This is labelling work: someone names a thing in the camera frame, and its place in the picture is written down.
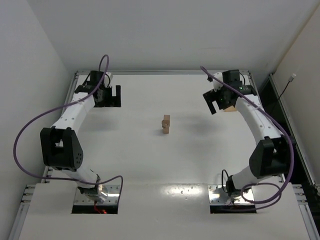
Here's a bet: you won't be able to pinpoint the lone wooden cube block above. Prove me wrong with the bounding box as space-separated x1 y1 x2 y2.
163 114 170 121

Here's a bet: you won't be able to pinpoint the metal base plate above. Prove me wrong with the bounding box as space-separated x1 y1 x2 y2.
73 185 120 206
207 184 253 207

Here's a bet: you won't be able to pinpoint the red wires under base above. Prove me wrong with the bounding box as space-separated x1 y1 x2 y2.
93 202 108 215

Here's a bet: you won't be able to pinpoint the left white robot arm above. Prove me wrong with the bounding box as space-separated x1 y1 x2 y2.
40 70 122 204

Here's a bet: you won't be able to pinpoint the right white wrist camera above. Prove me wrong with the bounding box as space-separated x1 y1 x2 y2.
207 72 223 92

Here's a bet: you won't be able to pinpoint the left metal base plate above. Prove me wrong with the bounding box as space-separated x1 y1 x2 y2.
73 185 120 206

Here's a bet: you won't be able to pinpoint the black cable with white plug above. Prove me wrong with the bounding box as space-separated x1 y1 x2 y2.
264 73 297 118

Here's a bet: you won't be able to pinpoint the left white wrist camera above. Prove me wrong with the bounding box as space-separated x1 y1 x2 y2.
104 72 113 88

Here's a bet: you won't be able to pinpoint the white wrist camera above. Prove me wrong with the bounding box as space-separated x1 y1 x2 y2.
104 72 113 88
207 72 223 92

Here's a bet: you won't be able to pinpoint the translucent orange plastic holder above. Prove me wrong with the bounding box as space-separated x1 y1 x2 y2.
224 106 237 112

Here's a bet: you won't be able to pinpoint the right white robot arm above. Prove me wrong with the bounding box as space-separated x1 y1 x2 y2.
201 67 295 197

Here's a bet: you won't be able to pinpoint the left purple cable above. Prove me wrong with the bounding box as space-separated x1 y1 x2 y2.
13 54 124 201

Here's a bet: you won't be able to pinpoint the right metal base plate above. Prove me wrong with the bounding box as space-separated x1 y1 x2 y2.
207 184 253 207

